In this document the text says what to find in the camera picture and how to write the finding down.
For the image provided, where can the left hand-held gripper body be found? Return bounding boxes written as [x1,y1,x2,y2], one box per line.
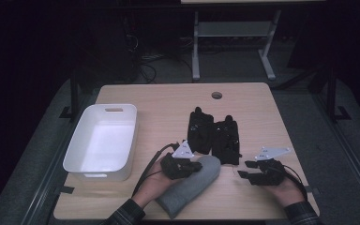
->
[159,140,201,181]

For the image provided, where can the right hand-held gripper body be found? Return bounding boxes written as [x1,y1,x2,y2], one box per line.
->
[252,146,292,187]

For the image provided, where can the grey fluffy mitten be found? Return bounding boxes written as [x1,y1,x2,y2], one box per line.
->
[155,155,222,219]

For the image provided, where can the white plastic bin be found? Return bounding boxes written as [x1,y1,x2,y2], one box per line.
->
[62,103,139,183]

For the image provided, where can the person's right hand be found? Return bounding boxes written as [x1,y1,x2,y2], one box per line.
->
[262,176,306,208]

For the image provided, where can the person's left hand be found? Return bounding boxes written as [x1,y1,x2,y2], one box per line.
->
[140,158,182,208]

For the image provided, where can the black tape strip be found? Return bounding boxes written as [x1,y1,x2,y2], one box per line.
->
[304,185,322,195]
[58,185,76,195]

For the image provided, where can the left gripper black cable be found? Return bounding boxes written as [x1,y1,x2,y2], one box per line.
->
[132,142,181,199]

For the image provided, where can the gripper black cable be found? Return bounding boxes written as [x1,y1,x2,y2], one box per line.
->
[132,142,181,199]
[281,163,309,202]

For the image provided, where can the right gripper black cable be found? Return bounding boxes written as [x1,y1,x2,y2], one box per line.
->
[281,163,309,202]

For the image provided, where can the black stand post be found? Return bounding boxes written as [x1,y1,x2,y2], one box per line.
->
[324,66,353,124]
[59,68,80,120]

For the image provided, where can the floor cables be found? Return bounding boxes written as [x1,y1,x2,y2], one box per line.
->
[135,52,195,84]

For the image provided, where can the grey metal desk frame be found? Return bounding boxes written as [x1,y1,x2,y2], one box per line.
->
[181,0,326,82]

